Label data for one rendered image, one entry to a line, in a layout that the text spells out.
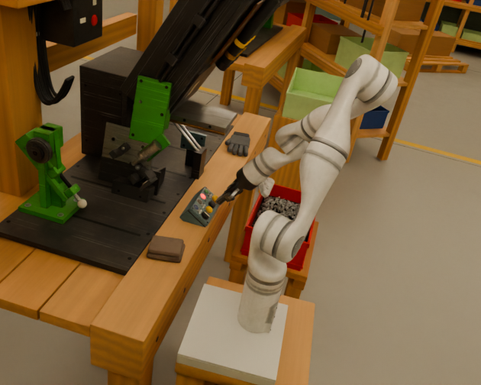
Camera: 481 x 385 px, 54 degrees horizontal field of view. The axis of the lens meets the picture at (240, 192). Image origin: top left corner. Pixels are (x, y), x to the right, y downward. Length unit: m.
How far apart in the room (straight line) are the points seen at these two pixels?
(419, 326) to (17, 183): 2.13
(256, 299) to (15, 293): 0.60
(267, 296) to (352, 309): 1.63
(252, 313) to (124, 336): 0.31
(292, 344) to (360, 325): 1.41
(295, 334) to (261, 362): 0.17
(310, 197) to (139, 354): 0.55
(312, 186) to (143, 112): 0.74
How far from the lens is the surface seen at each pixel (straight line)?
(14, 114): 1.54
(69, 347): 2.34
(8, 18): 1.47
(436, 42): 8.46
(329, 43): 4.51
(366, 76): 1.12
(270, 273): 1.09
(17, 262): 1.42
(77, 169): 1.77
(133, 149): 1.64
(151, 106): 1.57
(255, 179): 1.40
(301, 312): 1.38
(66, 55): 1.89
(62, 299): 1.30
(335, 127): 1.07
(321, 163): 1.05
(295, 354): 1.27
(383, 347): 2.62
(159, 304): 1.25
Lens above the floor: 1.80
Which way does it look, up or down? 32 degrees down
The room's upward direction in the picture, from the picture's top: 11 degrees clockwise
